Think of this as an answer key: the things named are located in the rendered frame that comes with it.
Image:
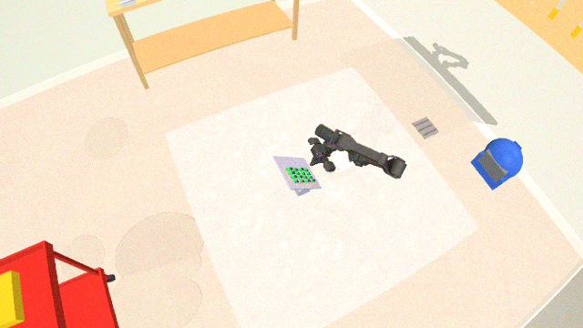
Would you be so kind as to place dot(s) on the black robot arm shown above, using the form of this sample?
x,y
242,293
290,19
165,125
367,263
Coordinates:
x,y
357,153

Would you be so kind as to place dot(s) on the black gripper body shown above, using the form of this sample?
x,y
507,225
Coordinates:
x,y
329,166

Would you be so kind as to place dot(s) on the grey switch panel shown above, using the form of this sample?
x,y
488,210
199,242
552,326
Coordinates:
x,y
297,174

